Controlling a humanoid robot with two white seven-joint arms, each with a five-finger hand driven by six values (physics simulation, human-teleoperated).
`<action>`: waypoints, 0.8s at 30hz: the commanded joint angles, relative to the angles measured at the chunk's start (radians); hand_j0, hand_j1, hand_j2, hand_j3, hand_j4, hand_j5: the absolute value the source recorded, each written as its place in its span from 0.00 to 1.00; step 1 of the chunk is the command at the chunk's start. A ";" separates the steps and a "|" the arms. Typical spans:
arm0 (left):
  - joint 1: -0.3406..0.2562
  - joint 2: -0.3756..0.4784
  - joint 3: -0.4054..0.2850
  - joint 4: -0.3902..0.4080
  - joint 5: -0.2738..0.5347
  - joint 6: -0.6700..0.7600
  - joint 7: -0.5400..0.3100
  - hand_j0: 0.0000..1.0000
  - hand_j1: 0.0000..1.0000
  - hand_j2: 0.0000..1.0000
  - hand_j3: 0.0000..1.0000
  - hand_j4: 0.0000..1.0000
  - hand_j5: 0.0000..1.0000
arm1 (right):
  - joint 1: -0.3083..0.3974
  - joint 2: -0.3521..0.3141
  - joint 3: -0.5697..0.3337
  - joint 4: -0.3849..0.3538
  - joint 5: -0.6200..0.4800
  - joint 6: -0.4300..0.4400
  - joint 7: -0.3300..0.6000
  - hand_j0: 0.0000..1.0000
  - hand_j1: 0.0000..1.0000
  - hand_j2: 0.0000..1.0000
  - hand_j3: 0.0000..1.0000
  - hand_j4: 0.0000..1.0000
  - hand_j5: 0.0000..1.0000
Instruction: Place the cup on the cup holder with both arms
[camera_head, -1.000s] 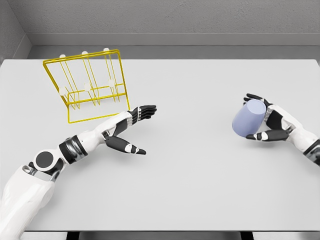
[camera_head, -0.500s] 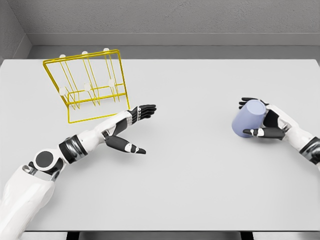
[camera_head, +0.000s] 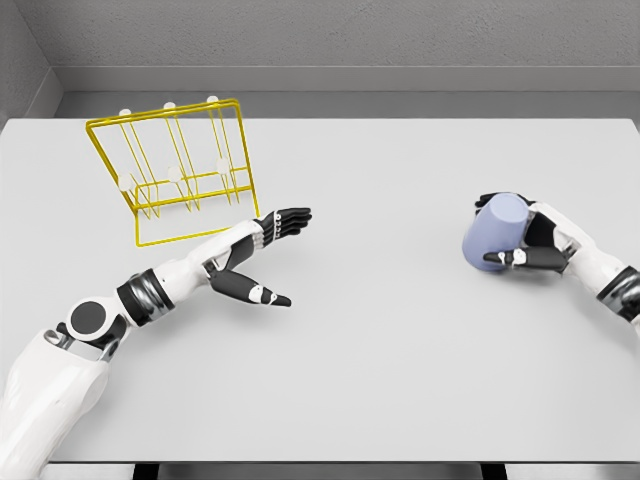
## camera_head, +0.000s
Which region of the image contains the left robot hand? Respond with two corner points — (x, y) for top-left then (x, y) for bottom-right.
(201, 206), (313, 308)

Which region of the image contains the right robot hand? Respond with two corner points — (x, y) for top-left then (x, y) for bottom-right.
(474, 192), (587, 274)

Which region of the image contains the lavender cup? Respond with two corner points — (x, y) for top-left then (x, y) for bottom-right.
(461, 193), (531, 274)

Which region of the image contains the yellow wire cup holder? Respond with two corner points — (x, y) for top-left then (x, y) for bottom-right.
(84, 94), (260, 249)

